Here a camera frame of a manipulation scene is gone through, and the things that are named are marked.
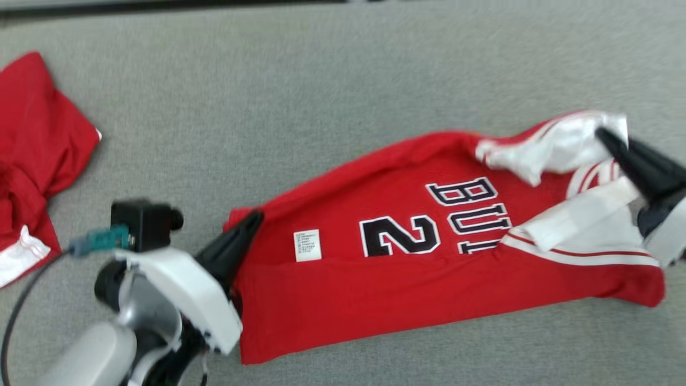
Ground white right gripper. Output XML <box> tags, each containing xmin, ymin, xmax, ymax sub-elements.
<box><xmin>596</xmin><ymin>128</ymin><xmax>686</xmax><ymax>269</ymax></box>

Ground black cable with teal plug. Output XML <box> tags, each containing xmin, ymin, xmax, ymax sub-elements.
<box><xmin>0</xmin><ymin>224</ymin><xmax>132</xmax><ymax>386</ymax></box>

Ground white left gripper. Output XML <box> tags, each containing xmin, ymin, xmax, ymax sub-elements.
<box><xmin>115</xmin><ymin>210</ymin><xmax>264</xmax><ymax>354</ymax></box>

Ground grey fabric sofa cushion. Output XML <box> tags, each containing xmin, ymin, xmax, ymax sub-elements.
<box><xmin>0</xmin><ymin>3</ymin><xmax>686</xmax><ymax>386</ymax></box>

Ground red basketball jersey white sleeves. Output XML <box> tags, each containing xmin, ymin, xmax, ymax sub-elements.
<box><xmin>224</xmin><ymin>110</ymin><xmax>666</xmax><ymax>365</ymax></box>

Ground red shorts with white trim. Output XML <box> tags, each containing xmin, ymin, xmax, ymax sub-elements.
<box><xmin>0</xmin><ymin>51</ymin><xmax>102</xmax><ymax>290</ymax></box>

